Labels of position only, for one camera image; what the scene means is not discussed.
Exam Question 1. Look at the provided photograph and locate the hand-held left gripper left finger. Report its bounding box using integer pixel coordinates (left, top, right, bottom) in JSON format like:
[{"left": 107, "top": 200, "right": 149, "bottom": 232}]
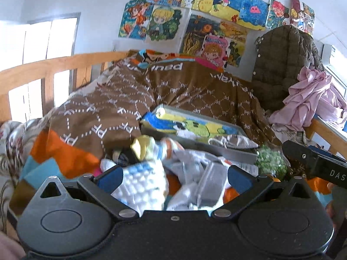
[{"left": 35, "top": 166, "right": 140, "bottom": 220}]

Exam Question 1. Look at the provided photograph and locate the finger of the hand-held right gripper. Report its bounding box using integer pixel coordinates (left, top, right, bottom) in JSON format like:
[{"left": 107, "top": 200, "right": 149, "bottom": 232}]
[{"left": 282, "top": 140, "right": 319, "bottom": 179}]

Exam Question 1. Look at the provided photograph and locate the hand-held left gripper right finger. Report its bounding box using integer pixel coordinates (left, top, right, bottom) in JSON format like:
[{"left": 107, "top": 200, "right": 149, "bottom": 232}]
[{"left": 211, "top": 165, "right": 323, "bottom": 220}]

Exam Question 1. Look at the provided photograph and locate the grey metal tray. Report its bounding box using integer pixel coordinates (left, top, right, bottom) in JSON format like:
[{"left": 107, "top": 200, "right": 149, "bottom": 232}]
[{"left": 140, "top": 104, "right": 259, "bottom": 166}]

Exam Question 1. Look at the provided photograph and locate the dark striped sock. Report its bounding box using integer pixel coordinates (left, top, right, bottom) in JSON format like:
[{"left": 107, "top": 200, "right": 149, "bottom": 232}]
[{"left": 112, "top": 150, "right": 136, "bottom": 166}]

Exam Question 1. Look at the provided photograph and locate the white blue fluffy sock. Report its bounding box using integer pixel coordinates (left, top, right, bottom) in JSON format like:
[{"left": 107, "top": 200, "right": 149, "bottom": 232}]
[{"left": 100, "top": 158, "right": 170, "bottom": 215}]

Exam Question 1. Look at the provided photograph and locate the white grey cloth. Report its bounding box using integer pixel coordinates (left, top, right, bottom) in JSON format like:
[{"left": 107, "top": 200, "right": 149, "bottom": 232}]
[{"left": 163, "top": 149, "right": 258, "bottom": 212}]

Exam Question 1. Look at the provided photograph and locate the yellow striped sock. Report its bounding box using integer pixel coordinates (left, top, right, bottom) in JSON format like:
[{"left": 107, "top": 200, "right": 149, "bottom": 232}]
[{"left": 130, "top": 135, "right": 185, "bottom": 163}]

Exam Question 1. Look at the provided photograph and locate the person's right hand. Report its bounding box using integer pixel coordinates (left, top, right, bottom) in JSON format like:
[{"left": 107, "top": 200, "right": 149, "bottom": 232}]
[{"left": 325, "top": 183, "right": 338, "bottom": 232}]

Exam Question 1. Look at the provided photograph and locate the glass jar of green stars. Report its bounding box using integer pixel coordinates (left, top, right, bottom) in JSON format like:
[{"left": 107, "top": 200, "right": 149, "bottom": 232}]
[{"left": 255, "top": 145, "right": 288, "bottom": 182}]

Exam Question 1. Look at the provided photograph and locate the pink crumpled cloth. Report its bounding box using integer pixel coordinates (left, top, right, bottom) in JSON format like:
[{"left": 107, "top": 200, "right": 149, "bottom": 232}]
[{"left": 268, "top": 66, "right": 347, "bottom": 132}]

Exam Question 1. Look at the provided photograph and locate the blue yellow cartoon cloth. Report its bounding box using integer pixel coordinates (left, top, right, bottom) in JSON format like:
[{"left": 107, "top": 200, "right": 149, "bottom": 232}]
[{"left": 142, "top": 108, "right": 242, "bottom": 145}]

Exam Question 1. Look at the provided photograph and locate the floral bed sheet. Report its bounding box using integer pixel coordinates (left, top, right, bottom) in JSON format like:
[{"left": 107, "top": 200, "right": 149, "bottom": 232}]
[{"left": 0, "top": 118, "right": 308, "bottom": 233}]

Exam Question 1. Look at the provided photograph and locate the olive quilted jacket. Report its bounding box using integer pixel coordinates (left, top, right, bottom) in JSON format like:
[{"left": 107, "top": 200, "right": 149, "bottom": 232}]
[{"left": 252, "top": 26, "right": 324, "bottom": 112}]

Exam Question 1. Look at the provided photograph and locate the white air conditioner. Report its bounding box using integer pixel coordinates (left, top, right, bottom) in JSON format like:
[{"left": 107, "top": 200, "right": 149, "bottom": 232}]
[{"left": 321, "top": 43, "right": 347, "bottom": 98}]

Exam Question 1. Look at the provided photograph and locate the brown orange patterned blanket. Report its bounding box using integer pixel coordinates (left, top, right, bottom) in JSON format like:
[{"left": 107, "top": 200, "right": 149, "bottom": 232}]
[{"left": 8, "top": 49, "right": 334, "bottom": 223}]

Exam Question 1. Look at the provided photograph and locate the cartoon girl spotted-border poster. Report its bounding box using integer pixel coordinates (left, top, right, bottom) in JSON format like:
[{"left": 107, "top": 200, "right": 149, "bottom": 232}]
[{"left": 200, "top": 34, "right": 231, "bottom": 69}]

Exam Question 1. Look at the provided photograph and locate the yellow field painting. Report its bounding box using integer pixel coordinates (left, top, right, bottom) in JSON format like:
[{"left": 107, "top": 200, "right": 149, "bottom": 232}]
[{"left": 219, "top": 20, "right": 248, "bottom": 68}]

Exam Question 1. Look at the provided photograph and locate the cartoon figures poster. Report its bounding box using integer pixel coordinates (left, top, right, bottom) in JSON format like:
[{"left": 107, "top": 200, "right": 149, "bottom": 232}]
[{"left": 289, "top": 0, "right": 316, "bottom": 36}]

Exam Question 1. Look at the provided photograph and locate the red-haired child poster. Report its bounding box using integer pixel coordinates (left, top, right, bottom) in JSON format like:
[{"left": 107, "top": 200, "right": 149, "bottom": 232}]
[{"left": 266, "top": 0, "right": 290, "bottom": 30}]

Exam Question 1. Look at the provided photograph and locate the window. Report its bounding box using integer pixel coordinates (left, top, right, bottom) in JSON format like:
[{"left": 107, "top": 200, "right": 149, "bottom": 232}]
[{"left": 0, "top": 12, "right": 81, "bottom": 121}]

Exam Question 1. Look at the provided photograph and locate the pink jellyfish blue painting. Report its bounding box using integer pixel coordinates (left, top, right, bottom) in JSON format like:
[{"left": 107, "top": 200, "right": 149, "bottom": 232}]
[{"left": 236, "top": 0, "right": 269, "bottom": 31}]

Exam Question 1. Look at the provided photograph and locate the orange swirl night painting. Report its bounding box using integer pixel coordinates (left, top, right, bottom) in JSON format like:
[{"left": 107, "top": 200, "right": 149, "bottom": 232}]
[{"left": 180, "top": 12, "right": 231, "bottom": 57}]

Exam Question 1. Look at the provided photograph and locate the orange-haired girl fish poster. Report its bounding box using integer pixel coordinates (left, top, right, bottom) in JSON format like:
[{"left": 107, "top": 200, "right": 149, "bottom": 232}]
[{"left": 118, "top": 0, "right": 155, "bottom": 41}]

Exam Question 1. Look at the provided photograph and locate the blond child green poster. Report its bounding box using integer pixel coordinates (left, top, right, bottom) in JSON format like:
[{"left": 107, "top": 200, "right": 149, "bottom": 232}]
[{"left": 146, "top": 5, "right": 190, "bottom": 44}]

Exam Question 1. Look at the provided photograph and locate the fish on yellow sand painting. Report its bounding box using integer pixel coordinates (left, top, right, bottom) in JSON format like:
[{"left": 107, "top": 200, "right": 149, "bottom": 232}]
[{"left": 209, "top": 0, "right": 244, "bottom": 23}]

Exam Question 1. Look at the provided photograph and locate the wooden bed frame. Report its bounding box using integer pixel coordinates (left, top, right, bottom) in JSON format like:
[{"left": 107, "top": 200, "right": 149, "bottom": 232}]
[{"left": 0, "top": 50, "right": 347, "bottom": 158}]

